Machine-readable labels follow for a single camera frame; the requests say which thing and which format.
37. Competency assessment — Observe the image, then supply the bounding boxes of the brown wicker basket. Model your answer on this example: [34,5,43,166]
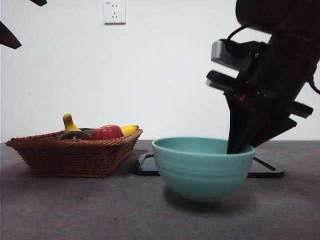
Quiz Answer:
[5,128,144,179]

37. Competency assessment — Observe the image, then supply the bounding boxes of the teal ceramic bowl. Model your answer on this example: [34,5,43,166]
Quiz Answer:
[151,136,257,203]

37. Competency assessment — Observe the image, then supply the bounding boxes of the yellow banana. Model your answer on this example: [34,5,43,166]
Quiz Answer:
[62,113,139,137]

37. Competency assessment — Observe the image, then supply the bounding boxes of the dark rectangular tray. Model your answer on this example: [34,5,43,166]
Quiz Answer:
[131,153,285,179]

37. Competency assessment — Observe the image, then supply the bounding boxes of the dark purple plum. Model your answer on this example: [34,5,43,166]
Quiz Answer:
[59,130,92,142]

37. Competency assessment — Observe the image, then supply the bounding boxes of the black cable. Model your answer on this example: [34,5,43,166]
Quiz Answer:
[307,74,320,96]
[225,23,258,55]

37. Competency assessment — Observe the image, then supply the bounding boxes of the red apple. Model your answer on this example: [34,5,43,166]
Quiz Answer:
[90,124,125,141]

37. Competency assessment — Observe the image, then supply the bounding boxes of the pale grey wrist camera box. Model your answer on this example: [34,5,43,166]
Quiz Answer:
[210,39,254,72]

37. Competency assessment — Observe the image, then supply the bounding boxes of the white wall socket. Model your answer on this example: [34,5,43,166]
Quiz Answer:
[103,0,127,25]

